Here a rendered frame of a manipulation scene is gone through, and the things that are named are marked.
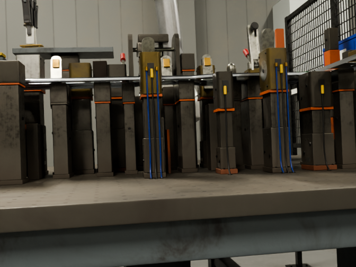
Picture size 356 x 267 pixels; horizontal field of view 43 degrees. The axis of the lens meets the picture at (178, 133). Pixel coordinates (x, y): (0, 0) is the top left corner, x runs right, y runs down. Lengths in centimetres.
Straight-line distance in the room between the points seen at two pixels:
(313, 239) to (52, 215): 48
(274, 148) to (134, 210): 60
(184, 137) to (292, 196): 64
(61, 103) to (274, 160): 65
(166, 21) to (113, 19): 223
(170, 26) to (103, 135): 82
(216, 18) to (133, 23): 79
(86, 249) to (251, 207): 29
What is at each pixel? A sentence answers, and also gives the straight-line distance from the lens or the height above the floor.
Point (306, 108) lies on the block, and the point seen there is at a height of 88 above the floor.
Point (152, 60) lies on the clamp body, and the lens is 125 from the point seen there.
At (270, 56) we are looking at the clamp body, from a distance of 129.
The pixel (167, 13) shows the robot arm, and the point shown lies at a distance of 208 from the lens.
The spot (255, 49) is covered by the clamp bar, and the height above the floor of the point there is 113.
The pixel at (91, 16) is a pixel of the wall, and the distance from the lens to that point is 428.
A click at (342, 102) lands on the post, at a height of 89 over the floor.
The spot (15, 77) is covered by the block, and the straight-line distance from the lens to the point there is 128.
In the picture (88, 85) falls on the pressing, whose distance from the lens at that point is 156.
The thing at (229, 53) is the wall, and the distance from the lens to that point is 437.
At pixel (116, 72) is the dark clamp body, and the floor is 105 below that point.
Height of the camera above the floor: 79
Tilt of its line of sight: 1 degrees up
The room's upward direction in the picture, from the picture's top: 2 degrees counter-clockwise
